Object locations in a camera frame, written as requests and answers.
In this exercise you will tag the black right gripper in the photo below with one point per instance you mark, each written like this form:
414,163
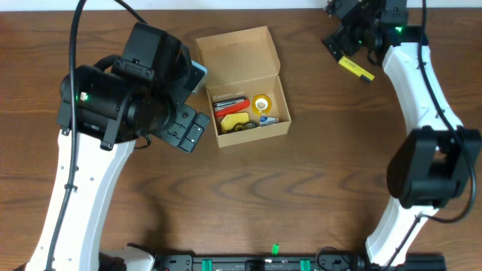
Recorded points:
335,46

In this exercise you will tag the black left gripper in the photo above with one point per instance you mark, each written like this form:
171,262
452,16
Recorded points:
184,128

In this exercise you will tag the yellow highlighter pen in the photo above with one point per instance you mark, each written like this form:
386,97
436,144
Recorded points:
355,69

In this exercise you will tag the red black stapler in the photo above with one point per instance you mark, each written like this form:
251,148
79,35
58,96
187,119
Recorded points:
230,106

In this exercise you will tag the yellow sticky note pad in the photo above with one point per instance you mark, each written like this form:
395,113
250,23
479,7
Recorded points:
229,121

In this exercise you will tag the correction tape dispenser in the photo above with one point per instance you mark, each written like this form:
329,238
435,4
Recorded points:
244,126

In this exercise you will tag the brown cardboard box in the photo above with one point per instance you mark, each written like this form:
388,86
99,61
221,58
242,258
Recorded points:
244,63

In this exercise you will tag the yellow adhesive tape roll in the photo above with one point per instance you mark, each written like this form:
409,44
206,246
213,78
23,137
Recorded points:
261,104

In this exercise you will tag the small blue white staples box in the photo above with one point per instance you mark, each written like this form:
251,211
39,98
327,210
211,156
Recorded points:
266,121

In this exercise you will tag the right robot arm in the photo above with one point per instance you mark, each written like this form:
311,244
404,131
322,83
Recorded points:
436,161

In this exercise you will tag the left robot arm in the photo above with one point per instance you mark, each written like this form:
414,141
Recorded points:
105,108

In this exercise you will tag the small green clip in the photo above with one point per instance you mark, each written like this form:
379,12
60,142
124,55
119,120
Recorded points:
275,249

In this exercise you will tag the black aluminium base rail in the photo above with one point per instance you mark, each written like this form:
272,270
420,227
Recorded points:
282,263

